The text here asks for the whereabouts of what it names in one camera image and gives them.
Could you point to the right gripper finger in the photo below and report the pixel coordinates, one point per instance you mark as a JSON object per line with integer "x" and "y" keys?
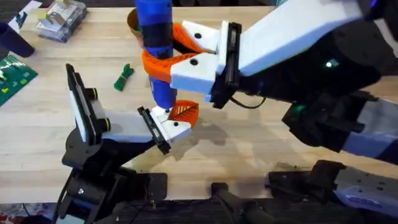
{"x": 192, "y": 73}

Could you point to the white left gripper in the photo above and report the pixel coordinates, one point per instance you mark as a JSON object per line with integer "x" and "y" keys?
{"x": 127, "y": 127}

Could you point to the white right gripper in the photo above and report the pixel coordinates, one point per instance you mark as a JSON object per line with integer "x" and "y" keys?
{"x": 280, "y": 40}

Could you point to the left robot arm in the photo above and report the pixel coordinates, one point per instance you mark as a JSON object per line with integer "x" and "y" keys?
{"x": 102, "y": 193}

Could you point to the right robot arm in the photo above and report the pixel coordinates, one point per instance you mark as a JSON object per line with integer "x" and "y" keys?
{"x": 373, "y": 137}

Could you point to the green toy vegetable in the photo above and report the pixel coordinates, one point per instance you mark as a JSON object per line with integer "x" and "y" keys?
{"x": 123, "y": 77}

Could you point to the brown round bucket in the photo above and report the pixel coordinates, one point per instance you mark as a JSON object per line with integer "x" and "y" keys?
{"x": 133, "y": 25}

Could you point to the black left wrist plate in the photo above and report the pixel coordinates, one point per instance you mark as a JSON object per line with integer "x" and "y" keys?
{"x": 82, "y": 105}

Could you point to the black wrist plate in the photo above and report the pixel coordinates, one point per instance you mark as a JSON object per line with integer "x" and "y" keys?
{"x": 82, "y": 105}
{"x": 384, "y": 28}

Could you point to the clear plastic box with parts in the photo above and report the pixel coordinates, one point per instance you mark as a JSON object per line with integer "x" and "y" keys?
{"x": 60, "y": 20}

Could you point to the green board with toy blocks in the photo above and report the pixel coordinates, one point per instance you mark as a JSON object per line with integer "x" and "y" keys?
{"x": 14, "y": 79}

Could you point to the white printed card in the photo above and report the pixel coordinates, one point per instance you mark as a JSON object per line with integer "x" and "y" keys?
{"x": 23, "y": 14}

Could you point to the dark navy cylinder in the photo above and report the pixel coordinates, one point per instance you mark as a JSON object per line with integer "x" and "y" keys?
{"x": 14, "y": 42}

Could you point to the black right wrist plate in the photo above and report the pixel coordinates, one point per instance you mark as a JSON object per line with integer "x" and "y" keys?
{"x": 384, "y": 28}

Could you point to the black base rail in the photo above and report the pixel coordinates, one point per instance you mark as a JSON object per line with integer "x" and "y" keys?
{"x": 186, "y": 213}

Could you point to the black mount post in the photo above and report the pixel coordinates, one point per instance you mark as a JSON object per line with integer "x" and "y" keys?
{"x": 236, "y": 202}

